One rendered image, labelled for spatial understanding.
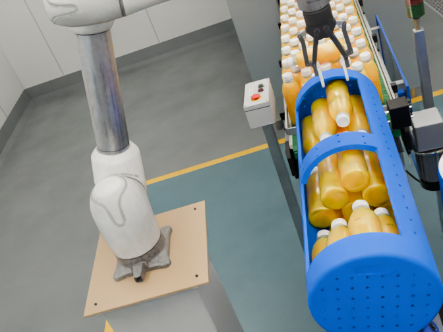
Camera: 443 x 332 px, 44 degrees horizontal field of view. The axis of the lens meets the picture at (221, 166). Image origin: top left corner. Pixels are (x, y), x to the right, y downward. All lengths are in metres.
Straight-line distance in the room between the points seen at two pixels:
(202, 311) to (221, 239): 1.60
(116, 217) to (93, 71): 0.41
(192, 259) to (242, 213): 1.79
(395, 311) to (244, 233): 2.05
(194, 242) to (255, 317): 1.16
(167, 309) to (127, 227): 0.28
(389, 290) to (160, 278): 0.69
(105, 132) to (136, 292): 0.48
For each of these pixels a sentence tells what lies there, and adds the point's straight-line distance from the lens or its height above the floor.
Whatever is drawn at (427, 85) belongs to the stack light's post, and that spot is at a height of 0.86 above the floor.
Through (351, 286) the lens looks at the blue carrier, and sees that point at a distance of 1.22.
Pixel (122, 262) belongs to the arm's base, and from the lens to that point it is 1.69.
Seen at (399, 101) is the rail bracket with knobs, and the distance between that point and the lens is 2.07.
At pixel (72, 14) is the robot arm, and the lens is 1.40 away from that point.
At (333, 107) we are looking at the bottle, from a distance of 1.73.
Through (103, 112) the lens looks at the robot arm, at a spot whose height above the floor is 1.43.
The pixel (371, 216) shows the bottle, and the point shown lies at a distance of 1.29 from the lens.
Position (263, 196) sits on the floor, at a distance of 3.47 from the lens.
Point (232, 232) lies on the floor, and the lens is 3.29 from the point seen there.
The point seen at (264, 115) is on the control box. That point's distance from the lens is 2.12.
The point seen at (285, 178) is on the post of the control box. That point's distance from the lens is 2.38.
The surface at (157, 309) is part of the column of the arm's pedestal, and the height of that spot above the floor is 0.91.
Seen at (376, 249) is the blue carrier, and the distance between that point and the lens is 1.17.
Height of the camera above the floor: 2.04
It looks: 32 degrees down
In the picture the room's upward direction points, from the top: 22 degrees counter-clockwise
